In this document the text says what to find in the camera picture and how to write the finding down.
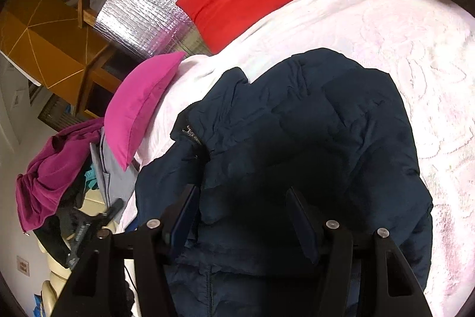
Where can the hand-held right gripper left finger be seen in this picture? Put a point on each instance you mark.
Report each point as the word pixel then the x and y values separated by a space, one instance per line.
pixel 185 216

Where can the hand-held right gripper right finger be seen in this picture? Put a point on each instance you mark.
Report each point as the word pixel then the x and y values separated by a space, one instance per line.
pixel 300 216

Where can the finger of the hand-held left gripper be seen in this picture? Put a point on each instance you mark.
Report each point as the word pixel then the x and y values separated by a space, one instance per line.
pixel 113 211

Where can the navy puffer jacket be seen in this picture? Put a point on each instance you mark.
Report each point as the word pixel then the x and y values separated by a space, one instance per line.
pixel 297 124

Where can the cream plastic chair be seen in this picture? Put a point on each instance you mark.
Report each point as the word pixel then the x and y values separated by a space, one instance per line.
pixel 92 203

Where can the black cloth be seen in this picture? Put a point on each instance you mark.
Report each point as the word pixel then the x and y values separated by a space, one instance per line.
pixel 55 235

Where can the grey cloth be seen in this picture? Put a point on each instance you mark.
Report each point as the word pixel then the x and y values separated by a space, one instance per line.
pixel 111 176

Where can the teal cloth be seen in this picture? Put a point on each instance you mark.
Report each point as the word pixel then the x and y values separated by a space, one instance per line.
pixel 91 181

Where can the magenta garment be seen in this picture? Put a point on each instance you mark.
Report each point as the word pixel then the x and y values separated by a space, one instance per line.
pixel 48 172

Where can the pink pillow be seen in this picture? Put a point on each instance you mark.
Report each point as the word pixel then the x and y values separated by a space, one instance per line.
pixel 141 105

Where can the golden brown cabinet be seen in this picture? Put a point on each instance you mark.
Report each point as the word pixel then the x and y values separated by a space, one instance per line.
pixel 44 42

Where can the white fleece blanket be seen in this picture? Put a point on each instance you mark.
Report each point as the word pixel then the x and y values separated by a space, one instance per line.
pixel 389 42

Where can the wall socket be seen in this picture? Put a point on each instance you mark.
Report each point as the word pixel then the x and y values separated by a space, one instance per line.
pixel 23 265

